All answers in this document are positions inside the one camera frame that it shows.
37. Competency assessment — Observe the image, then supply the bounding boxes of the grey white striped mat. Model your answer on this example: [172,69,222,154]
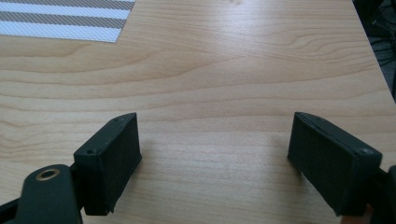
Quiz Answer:
[0,0,136,44]

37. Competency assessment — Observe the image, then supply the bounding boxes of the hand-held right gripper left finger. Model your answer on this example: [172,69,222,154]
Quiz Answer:
[73,112,143,217]

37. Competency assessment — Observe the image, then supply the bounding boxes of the black cables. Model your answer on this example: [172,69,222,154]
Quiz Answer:
[352,0,396,67]

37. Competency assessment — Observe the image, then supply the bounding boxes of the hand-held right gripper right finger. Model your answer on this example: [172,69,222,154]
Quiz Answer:
[287,111,383,217]

